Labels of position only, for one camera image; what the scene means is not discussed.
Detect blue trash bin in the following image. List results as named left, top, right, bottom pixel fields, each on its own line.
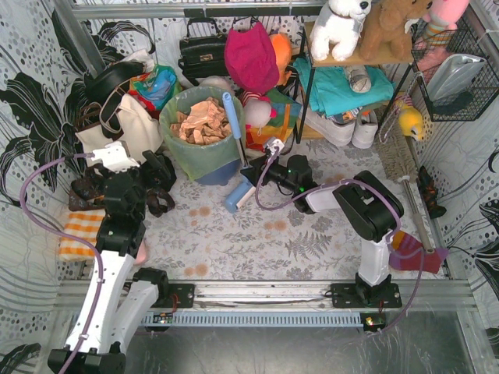
left=196, top=160, right=241, bottom=186

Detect green trash bag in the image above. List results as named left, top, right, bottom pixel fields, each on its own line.
left=159, top=86, right=240, bottom=185

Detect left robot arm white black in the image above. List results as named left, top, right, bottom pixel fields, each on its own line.
left=48, top=150, right=176, bottom=373

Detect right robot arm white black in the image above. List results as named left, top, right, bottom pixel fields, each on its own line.
left=241, top=155, right=404, bottom=309

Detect rainbow striped bag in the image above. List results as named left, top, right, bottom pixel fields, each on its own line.
left=246, top=88, right=303, bottom=158

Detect magenta cloth bag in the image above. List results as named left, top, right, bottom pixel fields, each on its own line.
left=224, top=21, right=279, bottom=94

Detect cream canvas tote bag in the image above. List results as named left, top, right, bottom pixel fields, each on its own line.
left=76, top=93, right=164, bottom=164

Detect left white sneaker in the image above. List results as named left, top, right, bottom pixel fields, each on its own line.
left=305, top=109, right=356, bottom=146

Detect white sneaker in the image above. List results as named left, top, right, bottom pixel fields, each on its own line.
left=351, top=110, right=378, bottom=149
left=305, top=109, right=356, bottom=146

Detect pink white plush doll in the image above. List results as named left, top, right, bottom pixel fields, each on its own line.
left=239, top=90, right=278, bottom=135

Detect graphic print shirt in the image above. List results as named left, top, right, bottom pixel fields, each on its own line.
left=332, top=107, right=363, bottom=123

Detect right white sneaker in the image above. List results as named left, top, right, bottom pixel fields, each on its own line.
left=351, top=110, right=378, bottom=149

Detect teal folded cloth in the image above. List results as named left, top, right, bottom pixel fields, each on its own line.
left=309, top=66, right=394, bottom=116

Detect white sheep plush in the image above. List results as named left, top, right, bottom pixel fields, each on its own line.
left=199, top=76, right=235, bottom=95

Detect yellow duck plush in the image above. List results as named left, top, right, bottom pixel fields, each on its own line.
left=395, top=96, right=424, bottom=141

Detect black leather handbag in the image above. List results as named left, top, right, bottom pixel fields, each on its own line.
left=178, top=17, right=229, bottom=86

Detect colourful printed cloth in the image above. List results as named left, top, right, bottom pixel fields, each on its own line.
left=128, top=65, right=182, bottom=112

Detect purple striped sock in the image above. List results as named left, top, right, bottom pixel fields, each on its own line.
left=389, top=231, right=449, bottom=274

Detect black orange toy figure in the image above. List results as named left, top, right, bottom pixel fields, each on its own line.
left=417, top=166, right=447, bottom=219

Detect orange plush toy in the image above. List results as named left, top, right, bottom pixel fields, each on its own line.
left=270, top=33, right=292, bottom=86

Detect pink rolled cloth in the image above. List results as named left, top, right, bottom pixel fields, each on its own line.
left=134, top=239, right=148, bottom=266

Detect black metal wooden shelf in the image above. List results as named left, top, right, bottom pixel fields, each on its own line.
left=292, top=22, right=414, bottom=144

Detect white dog plush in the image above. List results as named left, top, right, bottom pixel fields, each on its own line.
left=310, top=0, right=371, bottom=62

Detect brown teddy bear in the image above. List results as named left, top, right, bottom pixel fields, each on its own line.
left=359, top=0, right=433, bottom=61

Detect brown patterned sandal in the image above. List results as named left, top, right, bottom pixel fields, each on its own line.
left=69, top=163, right=109, bottom=212

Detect black hat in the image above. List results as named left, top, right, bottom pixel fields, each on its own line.
left=84, top=61, right=144, bottom=104

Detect orange checkered towel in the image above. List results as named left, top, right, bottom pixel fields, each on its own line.
left=58, top=210, right=105, bottom=261

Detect silver foil pouch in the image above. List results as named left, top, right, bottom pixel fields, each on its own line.
left=426, top=54, right=487, bottom=101

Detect pink plush toy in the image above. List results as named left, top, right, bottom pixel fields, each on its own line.
left=414, top=0, right=469, bottom=50

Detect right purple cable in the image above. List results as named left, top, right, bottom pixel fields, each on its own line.
left=255, top=150, right=426, bottom=336

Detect purple cable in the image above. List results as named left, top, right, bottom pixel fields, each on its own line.
left=255, top=150, right=426, bottom=336
left=21, top=152, right=104, bottom=374

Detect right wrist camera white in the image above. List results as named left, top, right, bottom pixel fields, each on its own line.
left=264, top=137, right=285, bottom=157

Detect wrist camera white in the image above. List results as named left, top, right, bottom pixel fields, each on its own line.
left=264, top=137, right=285, bottom=157
left=90, top=141, right=140, bottom=173

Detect silver chain strap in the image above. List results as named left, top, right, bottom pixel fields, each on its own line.
left=377, top=104, right=402, bottom=146

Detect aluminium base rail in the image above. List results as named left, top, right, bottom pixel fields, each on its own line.
left=58, top=278, right=475, bottom=332

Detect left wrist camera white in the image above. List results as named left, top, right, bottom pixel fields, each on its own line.
left=90, top=141, right=140, bottom=173

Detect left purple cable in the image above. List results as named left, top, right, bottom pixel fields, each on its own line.
left=21, top=152, right=104, bottom=374

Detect black wire basket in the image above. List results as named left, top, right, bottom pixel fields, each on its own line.
left=412, top=19, right=498, bottom=122

